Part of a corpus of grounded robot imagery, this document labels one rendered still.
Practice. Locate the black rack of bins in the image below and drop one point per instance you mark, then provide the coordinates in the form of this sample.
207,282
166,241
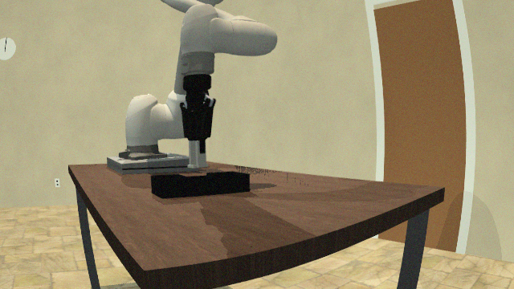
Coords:
164,186

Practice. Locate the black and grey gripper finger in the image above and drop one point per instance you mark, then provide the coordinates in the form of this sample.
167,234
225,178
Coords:
203,123
188,121

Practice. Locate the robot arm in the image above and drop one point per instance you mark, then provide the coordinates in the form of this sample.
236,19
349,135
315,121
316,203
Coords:
205,31

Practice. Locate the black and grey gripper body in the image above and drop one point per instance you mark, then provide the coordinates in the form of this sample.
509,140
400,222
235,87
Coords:
197,85

